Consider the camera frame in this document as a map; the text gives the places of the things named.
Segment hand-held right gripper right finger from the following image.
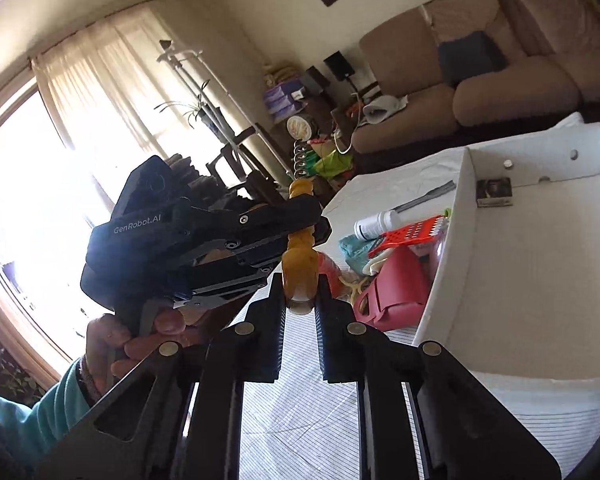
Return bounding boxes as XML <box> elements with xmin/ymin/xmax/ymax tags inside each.
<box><xmin>314</xmin><ymin>272</ymin><xmax>563</xmax><ymax>480</ymax></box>

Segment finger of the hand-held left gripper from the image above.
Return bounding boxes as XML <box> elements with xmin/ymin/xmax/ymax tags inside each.
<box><xmin>179</xmin><ymin>216</ymin><xmax>333</xmax><ymax>308</ymax></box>
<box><xmin>189</xmin><ymin>194</ymin><xmax>323</xmax><ymax>242</ymax></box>

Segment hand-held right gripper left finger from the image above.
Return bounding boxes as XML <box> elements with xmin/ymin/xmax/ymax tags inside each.
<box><xmin>35</xmin><ymin>272</ymin><xmax>287</xmax><ymax>480</ymax></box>

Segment yellow handled corkscrew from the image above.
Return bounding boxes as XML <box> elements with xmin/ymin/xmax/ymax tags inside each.
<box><xmin>281</xmin><ymin>141</ymin><xmax>322</xmax><ymax>317</ymax></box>

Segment white cardboard box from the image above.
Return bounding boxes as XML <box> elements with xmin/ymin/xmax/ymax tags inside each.
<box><xmin>413</xmin><ymin>122</ymin><xmax>600</xmax><ymax>382</ymax></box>

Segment person's left forearm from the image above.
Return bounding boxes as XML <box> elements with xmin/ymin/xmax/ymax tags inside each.
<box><xmin>0</xmin><ymin>359</ymin><xmax>90</xmax><ymax>480</ymax></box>

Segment person's left hand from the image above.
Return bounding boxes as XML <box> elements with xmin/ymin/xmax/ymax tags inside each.
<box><xmin>82</xmin><ymin>294</ymin><xmax>243</xmax><ymax>405</ymax></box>

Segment dark wooden chair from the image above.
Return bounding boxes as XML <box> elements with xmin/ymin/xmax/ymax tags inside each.
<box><xmin>206</xmin><ymin>124</ymin><xmax>292</xmax><ymax>202</ymax></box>

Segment red plastic item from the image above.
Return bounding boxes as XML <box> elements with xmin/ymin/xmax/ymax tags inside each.
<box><xmin>317</xmin><ymin>252</ymin><xmax>342</xmax><ymax>302</ymax></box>

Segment stack of folded clothes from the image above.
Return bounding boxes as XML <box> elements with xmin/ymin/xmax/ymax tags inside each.
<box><xmin>164</xmin><ymin>154</ymin><xmax>218</xmax><ymax>188</ymax></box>

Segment green bag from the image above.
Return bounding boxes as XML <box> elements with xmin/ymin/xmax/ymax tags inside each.
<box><xmin>312</xmin><ymin>150</ymin><xmax>354</xmax><ymax>179</ymax></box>

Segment white striped tablecloth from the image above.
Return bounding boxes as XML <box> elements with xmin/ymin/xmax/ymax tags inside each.
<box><xmin>237</xmin><ymin>112</ymin><xmax>600</xmax><ymax>480</ymax></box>

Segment teal cloth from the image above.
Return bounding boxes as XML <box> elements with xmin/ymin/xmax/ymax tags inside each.
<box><xmin>340</xmin><ymin>235</ymin><xmax>382</xmax><ymax>274</ymax></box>

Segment round tin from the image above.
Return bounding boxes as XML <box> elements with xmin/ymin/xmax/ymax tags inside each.
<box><xmin>286</xmin><ymin>114</ymin><xmax>314</xmax><ymax>140</ymax></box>

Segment white plastic bottle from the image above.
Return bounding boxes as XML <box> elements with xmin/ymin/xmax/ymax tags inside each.
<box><xmin>354</xmin><ymin>211</ymin><xmax>399</xmax><ymax>240</ymax></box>

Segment window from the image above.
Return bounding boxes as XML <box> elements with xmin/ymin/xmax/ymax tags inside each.
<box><xmin>0</xmin><ymin>79</ymin><xmax>112</xmax><ymax>383</ymax></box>

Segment purple boxes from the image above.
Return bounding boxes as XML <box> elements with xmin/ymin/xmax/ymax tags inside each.
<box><xmin>263</xmin><ymin>83</ymin><xmax>307</xmax><ymax>120</ymax></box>

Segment green potted plant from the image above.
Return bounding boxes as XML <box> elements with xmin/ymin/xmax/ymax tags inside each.
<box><xmin>155</xmin><ymin>79</ymin><xmax>222</xmax><ymax>137</ymax></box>

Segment red plastic grater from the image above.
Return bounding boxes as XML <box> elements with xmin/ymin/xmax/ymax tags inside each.
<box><xmin>367</xmin><ymin>208</ymin><xmax>453</xmax><ymax>260</ymax></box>

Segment beige woven bag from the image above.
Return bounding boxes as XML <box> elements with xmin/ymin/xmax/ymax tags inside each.
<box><xmin>264</xmin><ymin>63</ymin><xmax>301</xmax><ymax>89</ymax></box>

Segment dark storage box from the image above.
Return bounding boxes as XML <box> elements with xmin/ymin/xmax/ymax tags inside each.
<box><xmin>300</xmin><ymin>66</ymin><xmax>332</xmax><ymax>97</ymax></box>

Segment cream curtain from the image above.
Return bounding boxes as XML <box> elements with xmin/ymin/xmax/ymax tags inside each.
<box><xmin>30</xmin><ymin>7</ymin><xmax>261</xmax><ymax>201</ymax></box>

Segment white garment stand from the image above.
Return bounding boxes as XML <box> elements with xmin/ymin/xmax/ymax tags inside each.
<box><xmin>157</xmin><ymin>39</ymin><xmax>297</xmax><ymax>182</ymax></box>

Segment metal knife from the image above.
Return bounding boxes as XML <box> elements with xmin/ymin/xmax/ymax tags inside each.
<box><xmin>386</xmin><ymin>180</ymin><xmax>457</xmax><ymax>213</ymax></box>

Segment white cloth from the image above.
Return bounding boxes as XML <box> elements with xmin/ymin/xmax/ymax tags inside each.
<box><xmin>362</xmin><ymin>94</ymin><xmax>409</xmax><ymax>124</ymax></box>

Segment black speaker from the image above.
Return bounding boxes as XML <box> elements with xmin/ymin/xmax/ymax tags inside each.
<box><xmin>323</xmin><ymin>50</ymin><xmax>356</xmax><ymax>81</ymax></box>

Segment small black card box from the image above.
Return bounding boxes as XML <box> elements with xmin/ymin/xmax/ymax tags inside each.
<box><xmin>476</xmin><ymin>177</ymin><xmax>514</xmax><ymax>208</ymax></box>

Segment blue cushion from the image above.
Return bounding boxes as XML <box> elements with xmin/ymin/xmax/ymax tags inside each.
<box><xmin>437</xmin><ymin>30</ymin><xmax>509</xmax><ymax>86</ymax></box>

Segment brown sofa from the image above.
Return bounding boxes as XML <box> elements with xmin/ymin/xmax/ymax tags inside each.
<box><xmin>351</xmin><ymin>0</ymin><xmax>600</xmax><ymax>157</ymax></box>

